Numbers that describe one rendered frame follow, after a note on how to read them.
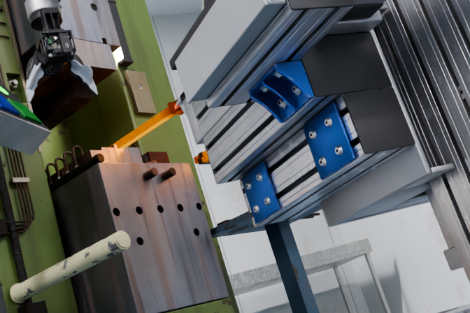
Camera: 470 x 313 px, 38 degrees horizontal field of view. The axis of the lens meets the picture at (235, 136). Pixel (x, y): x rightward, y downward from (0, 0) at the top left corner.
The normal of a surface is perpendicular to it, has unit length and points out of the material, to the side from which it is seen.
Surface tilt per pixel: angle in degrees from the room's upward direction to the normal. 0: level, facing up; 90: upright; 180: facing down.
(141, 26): 90
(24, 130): 150
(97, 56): 90
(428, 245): 90
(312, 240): 90
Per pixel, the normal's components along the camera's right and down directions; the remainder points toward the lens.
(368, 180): -0.87, 0.14
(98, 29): 0.72, -0.40
